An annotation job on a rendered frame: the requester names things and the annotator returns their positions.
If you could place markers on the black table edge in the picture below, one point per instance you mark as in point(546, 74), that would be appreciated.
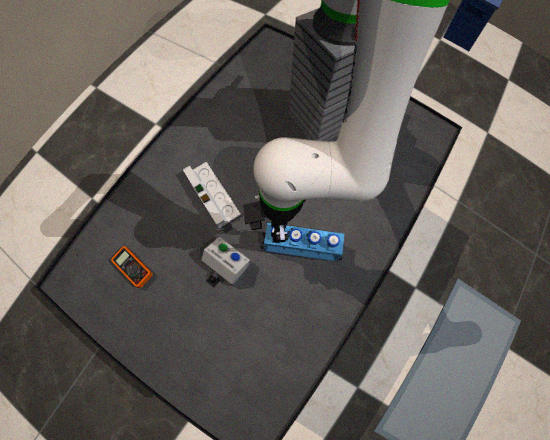
point(135, 161)

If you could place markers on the white button panel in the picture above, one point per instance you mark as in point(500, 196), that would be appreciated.
point(225, 261)

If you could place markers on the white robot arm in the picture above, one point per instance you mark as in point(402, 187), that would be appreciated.
point(391, 39)

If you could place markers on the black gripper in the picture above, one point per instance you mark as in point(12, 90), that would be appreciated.
point(279, 228)

